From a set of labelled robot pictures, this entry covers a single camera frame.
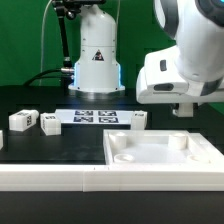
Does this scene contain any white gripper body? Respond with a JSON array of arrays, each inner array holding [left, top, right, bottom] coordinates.
[[136, 46, 224, 104]]

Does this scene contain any white square tabletop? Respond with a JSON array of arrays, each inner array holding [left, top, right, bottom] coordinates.
[[103, 130, 224, 165]]

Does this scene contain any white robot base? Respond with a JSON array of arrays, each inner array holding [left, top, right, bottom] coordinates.
[[69, 5, 125, 99]]

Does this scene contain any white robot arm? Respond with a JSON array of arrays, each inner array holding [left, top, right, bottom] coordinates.
[[136, 0, 224, 104]]

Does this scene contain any sheet with fiducial tags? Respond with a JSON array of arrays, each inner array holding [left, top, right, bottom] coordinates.
[[55, 109, 134, 125]]

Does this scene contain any white obstacle fence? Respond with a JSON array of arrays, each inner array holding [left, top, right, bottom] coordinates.
[[0, 163, 224, 192]]

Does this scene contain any black cable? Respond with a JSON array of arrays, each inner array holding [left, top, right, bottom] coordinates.
[[22, 68, 75, 87]]

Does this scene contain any black camera stand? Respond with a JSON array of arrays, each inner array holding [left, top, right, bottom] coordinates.
[[52, 0, 106, 68]]

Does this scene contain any white cable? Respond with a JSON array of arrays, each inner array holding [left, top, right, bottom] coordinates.
[[38, 0, 54, 87]]

